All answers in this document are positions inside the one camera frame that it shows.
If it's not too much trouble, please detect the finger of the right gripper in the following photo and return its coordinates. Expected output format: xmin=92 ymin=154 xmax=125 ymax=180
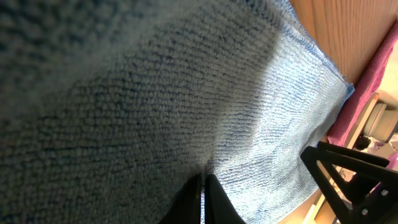
xmin=300 ymin=142 xmax=397 ymax=224

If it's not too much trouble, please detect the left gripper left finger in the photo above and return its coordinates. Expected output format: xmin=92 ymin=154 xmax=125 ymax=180
xmin=159 ymin=174 xmax=202 ymax=224

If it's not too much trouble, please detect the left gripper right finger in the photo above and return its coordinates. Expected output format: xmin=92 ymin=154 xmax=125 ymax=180
xmin=205 ymin=174 xmax=245 ymax=224

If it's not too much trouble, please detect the blue microfiber cloth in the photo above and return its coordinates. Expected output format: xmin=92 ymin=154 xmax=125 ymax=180
xmin=1 ymin=1 xmax=354 ymax=223

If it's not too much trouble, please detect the large purple cloth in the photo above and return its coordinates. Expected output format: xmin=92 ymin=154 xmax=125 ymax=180
xmin=327 ymin=22 xmax=397 ymax=147

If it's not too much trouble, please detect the grey round background object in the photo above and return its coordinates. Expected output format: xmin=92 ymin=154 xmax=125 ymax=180
xmin=363 ymin=103 xmax=397 ymax=142

